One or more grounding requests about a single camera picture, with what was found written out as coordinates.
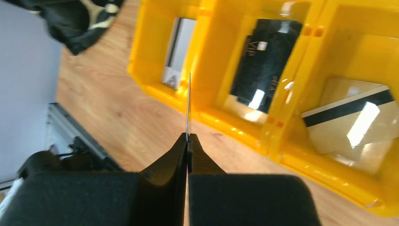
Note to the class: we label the silver card edgewise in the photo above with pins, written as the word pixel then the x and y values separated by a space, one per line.
pixel 188 109

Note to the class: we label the black floral plush blanket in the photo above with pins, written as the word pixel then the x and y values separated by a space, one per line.
pixel 78 24

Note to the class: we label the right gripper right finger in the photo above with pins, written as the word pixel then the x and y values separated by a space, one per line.
pixel 217 198

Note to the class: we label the yellow bin with silver cards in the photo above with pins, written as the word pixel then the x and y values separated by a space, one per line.
pixel 152 45

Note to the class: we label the yellow bin with gold cards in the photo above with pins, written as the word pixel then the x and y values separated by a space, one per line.
pixel 355 40

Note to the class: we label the yellow bin with black cards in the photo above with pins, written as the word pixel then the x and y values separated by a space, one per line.
pixel 228 25

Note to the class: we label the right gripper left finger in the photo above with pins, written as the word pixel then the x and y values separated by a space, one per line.
pixel 155 197

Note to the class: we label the silver cards stack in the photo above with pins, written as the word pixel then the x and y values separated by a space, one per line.
pixel 180 39

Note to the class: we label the black cards stack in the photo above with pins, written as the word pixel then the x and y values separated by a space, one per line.
pixel 263 59

